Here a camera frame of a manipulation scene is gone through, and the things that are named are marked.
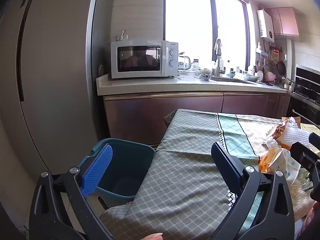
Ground blue plastic trash bin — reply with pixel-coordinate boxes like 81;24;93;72
77;138;156;209

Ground white microwave oven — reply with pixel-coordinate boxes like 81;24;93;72
107;40;179;79

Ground steel kitchen sink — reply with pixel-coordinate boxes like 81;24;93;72
212;77;253;84

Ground pink wall cabinet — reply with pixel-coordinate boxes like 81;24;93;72
265;7;300;37

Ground steel kitchen faucet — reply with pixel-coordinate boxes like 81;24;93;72
214;39;225;77

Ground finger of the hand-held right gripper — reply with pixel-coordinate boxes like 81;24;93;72
290;142;320;180
309;133;320;147

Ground person's right hand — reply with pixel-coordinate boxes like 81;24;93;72
303;201;320;230

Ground green checked tablecloth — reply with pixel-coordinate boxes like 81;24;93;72
99;109;320;240

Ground white quilted paper towel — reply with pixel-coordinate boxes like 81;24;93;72
280;126;313;148

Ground white tissue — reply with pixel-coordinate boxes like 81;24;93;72
265;135;279;151

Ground wall utensil rack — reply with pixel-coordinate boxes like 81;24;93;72
256;41;283;68

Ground brown foil snack bag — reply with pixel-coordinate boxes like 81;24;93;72
266;124;290;143

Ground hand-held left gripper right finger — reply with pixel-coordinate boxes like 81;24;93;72
207;142;295;240

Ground white wall water heater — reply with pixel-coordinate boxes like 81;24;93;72
257;9;275;40

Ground white kitchen countertop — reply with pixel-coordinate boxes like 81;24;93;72
96;74;288;96

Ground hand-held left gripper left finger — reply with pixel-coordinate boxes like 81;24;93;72
29;144;115;240

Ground brown base cabinets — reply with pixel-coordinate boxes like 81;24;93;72
103;92;288;146

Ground orange snack wrapper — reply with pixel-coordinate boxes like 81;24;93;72
259;148;275;173

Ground glass kettle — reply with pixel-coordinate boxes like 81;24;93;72
178;52;192;71

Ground black built-in oven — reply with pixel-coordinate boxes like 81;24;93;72
286;65;320;126

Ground large kitchen window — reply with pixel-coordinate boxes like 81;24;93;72
164;0;251;71

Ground silver refrigerator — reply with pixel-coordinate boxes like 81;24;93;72
0;0;112;230

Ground white dotted paper cup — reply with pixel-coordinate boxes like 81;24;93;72
269;148;302;183

